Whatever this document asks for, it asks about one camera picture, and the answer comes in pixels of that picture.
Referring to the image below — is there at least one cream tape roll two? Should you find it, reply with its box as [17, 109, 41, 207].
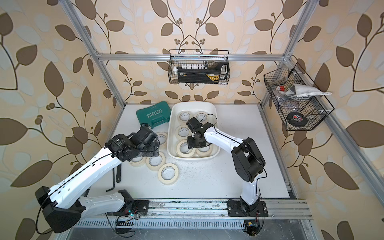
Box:
[196, 145, 213, 158]

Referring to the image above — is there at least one cream tape roll five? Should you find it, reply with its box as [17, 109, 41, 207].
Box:
[175, 125, 192, 140]

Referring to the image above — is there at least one cream tape roll one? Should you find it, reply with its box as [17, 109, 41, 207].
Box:
[130, 157, 147, 168]

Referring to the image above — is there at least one cream tape roll four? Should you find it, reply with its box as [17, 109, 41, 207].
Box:
[146, 152, 166, 172]

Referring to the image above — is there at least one cream tape roll nine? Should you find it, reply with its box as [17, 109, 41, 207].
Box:
[195, 112, 209, 124]

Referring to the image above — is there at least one cream tape roll six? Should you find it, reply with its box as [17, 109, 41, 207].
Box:
[177, 111, 193, 124]

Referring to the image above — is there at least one cream tape roll seven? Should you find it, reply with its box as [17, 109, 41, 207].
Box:
[158, 163, 179, 185]

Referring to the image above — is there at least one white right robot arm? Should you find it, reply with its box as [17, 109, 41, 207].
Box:
[187, 121, 268, 207]

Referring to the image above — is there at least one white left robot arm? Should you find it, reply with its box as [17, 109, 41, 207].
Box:
[35, 124, 160, 234]

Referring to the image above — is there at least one cream tape roll ten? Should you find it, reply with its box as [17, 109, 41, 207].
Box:
[176, 140, 196, 158]

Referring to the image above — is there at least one cream tape roll eight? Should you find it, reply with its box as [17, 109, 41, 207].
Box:
[157, 132, 168, 149]

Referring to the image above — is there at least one white plastic storage box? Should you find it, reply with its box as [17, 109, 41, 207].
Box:
[167, 102, 220, 161]

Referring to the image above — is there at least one black yellow box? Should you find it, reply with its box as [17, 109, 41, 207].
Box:
[177, 69, 220, 84]

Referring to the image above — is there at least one black tape roll red label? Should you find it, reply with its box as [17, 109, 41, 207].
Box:
[287, 112, 308, 128]

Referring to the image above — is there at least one green tool case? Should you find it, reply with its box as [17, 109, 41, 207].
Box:
[136, 101, 171, 129]

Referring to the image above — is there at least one black hex key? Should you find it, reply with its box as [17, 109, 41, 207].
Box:
[106, 168, 116, 192]

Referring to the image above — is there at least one green pipe wrench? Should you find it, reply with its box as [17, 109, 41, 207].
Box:
[116, 165, 122, 183]

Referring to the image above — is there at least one grey cloth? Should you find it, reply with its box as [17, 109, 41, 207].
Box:
[285, 84, 332, 98]

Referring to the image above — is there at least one aluminium frame post left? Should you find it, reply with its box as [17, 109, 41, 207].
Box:
[59, 0, 126, 108]

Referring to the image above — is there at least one aluminium frame post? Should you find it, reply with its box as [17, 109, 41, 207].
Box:
[259, 0, 320, 109]
[59, 0, 126, 108]

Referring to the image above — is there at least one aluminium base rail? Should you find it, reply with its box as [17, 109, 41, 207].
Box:
[62, 197, 314, 221]

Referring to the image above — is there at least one black wire basket back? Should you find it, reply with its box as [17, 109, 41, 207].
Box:
[168, 49, 231, 85]

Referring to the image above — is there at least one black wire basket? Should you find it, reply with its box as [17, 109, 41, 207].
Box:
[168, 49, 231, 85]
[264, 63, 335, 131]

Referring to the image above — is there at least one aluminium frame back bar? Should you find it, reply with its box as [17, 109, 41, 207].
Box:
[97, 53, 286, 62]

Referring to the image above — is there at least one black wire basket right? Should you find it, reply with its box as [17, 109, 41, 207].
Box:
[264, 63, 335, 131]

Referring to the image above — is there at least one aluminium frame post right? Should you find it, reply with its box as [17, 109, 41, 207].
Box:
[259, 0, 320, 109]

